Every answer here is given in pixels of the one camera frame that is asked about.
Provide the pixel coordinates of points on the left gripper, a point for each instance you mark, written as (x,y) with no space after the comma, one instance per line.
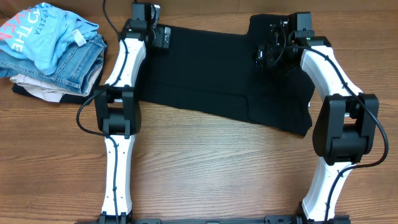
(160,41)

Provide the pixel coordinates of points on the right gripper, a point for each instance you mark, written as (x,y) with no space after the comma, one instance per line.
(270,60)

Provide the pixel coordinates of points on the black t-shirt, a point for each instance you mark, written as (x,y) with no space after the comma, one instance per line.
(216,73)

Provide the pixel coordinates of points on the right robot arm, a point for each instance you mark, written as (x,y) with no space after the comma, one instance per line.
(345,128)

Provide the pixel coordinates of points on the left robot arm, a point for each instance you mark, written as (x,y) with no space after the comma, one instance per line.
(117,109)

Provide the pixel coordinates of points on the folded blue jeans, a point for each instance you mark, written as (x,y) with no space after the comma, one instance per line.
(11,66)

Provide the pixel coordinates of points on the folded black garment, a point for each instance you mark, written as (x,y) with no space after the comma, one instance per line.
(82,65)

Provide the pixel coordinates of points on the light blue printed t-shirt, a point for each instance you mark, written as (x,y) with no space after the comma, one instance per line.
(43,33)

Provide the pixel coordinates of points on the folded beige garment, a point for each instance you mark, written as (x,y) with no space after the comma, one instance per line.
(28,86)

